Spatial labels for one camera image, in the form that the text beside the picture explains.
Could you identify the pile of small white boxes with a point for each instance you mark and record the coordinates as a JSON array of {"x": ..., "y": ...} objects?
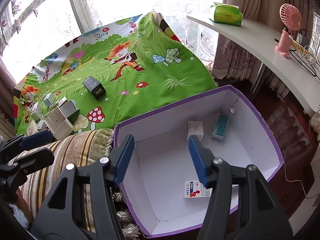
[{"x": 37, "y": 111}]

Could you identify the beige rectangular box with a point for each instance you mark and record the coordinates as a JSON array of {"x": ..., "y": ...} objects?
[{"x": 60, "y": 126}]

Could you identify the pink handheld fan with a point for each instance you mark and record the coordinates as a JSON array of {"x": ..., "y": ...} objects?
[{"x": 285, "y": 40}]

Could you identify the green tissue pack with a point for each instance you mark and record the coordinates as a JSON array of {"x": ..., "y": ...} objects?
[{"x": 226, "y": 13}]

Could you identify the black box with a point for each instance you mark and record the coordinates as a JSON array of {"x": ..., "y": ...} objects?
[{"x": 94, "y": 88}]

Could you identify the white lace curtain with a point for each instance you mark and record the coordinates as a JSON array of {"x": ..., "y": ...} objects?
[{"x": 120, "y": 2}]

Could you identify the white curved desk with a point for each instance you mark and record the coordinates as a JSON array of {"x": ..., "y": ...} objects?
[{"x": 250, "y": 37}]

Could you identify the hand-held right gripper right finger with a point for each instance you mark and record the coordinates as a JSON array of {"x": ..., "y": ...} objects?
[{"x": 197, "y": 160}]

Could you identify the white window frame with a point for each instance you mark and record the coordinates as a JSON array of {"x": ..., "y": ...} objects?
[{"x": 75, "y": 12}]

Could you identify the teal patterned box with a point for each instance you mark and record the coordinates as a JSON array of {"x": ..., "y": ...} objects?
[{"x": 220, "y": 127}]

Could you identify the cream ornate cabinet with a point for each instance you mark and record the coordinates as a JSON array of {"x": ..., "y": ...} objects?
[{"x": 6, "y": 127}]

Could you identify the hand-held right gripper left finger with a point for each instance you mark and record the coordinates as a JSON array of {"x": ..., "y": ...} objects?
[{"x": 123, "y": 160}]

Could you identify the purple cardboard box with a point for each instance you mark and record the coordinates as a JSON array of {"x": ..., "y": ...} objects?
[{"x": 162, "y": 160}]

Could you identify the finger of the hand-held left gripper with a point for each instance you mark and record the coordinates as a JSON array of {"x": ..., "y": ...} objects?
[
  {"x": 37, "y": 136},
  {"x": 32, "y": 160}
]

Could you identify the green printed cartoon cloth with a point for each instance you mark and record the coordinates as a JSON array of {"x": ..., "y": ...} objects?
[{"x": 140, "y": 100}]

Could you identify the person's left forearm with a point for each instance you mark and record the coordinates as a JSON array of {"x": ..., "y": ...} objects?
[{"x": 18, "y": 216}]

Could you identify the white box with red label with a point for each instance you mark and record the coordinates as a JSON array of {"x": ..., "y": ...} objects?
[{"x": 193, "y": 190}]

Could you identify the black power adapter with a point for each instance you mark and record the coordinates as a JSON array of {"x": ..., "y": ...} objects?
[{"x": 304, "y": 40}]

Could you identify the white radiator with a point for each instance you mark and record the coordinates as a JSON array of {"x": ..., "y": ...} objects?
[{"x": 278, "y": 85}]

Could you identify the small white box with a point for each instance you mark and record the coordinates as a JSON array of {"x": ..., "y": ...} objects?
[{"x": 195, "y": 127}]

